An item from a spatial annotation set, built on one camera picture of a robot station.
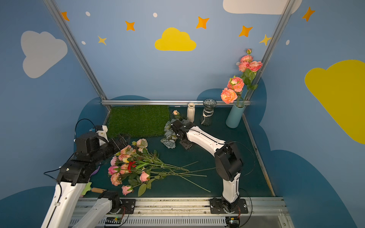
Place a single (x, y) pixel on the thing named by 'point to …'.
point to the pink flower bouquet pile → (147, 166)
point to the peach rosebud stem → (177, 115)
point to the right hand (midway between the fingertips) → (193, 140)
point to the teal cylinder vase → (234, 118)
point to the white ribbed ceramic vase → (191, 112)
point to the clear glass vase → (209, 104)
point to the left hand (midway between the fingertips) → (124, 137)
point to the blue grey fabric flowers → (171, 138)
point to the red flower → (130, 165)
